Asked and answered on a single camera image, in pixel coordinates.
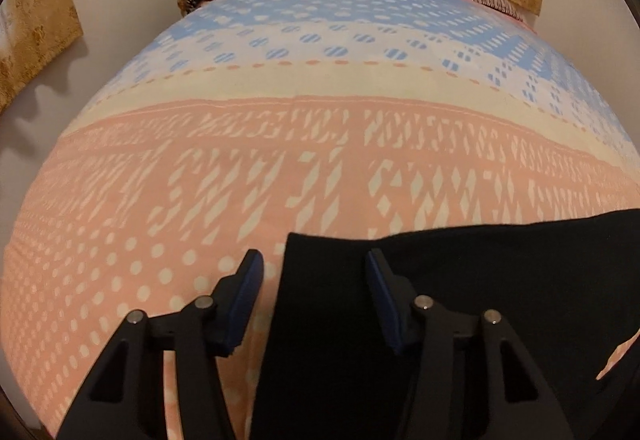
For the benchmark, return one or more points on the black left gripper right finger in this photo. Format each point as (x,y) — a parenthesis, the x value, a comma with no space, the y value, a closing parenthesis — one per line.
(463,376)

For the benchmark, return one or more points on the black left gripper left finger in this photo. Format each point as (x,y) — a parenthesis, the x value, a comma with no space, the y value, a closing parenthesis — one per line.
(122,396)

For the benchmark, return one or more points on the black pants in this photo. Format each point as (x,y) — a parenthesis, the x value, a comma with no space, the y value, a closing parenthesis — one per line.
(569,289)

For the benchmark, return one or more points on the pink blue patterned bedspread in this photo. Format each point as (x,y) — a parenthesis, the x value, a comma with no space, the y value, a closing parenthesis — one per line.
(252,119)

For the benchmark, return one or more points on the beige side curtain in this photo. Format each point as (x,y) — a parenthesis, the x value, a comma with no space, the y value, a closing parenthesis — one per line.
(33,33)

